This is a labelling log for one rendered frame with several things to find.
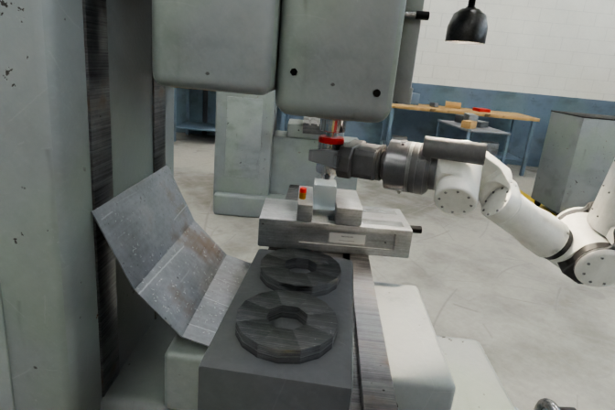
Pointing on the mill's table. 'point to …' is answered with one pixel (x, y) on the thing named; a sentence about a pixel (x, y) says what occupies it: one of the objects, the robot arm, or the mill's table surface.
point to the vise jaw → (348, 208)
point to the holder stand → (284, 337)
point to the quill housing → (341, 31)
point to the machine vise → (288, 238)
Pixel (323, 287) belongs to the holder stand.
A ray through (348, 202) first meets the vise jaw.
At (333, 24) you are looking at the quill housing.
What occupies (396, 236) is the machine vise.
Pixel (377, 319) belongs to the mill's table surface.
